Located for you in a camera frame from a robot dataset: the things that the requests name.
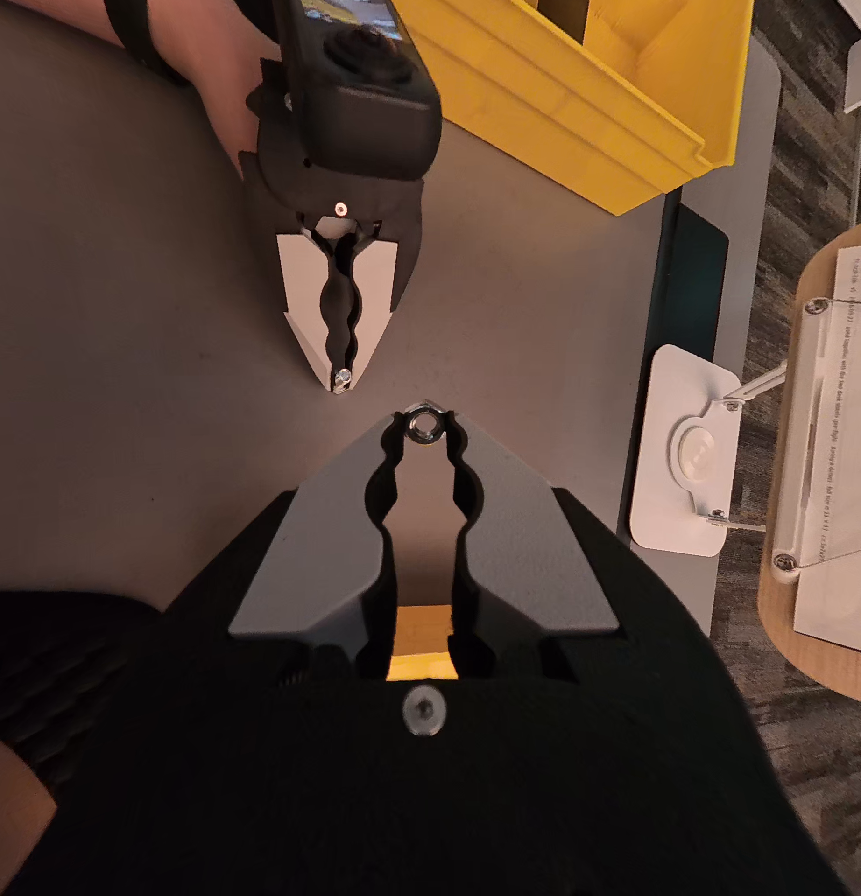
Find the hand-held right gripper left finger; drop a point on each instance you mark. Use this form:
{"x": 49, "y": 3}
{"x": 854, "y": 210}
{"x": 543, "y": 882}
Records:
{"x": 311, "y": 560}

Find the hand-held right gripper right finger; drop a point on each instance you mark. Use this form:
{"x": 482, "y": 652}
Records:
{"x": 535, "y": 560}

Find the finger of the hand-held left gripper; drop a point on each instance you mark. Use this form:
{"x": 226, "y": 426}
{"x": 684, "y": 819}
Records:
{"x": 301, "y": 280}
{"x": 376, "y": 280}

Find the steel hex bolt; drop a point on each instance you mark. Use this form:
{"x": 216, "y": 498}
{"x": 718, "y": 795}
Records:
{"x": 343, "y": 378}

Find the steel hex nut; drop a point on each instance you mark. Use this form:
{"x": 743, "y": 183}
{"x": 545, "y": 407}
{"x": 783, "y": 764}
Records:
{"x": 423, "y": 407}

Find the yellow plastic bin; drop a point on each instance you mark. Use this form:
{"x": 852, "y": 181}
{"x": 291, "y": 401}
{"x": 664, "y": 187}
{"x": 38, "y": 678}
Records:
{"x": 423, "y": 640}
{"x": 577, "y": 119}

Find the person's left hand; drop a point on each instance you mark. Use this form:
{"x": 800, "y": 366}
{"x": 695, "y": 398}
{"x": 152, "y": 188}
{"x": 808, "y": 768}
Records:
{"x": 220, "y": 49}

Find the white stand base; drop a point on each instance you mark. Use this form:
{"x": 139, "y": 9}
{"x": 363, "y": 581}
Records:
{"x": 665, "y": 455}

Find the wooden display board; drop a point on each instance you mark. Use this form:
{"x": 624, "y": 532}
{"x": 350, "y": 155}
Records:
{"x": 837, "y": 668}

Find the printed instruction sheet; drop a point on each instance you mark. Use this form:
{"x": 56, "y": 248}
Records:
{"x": 851, "y": 420}

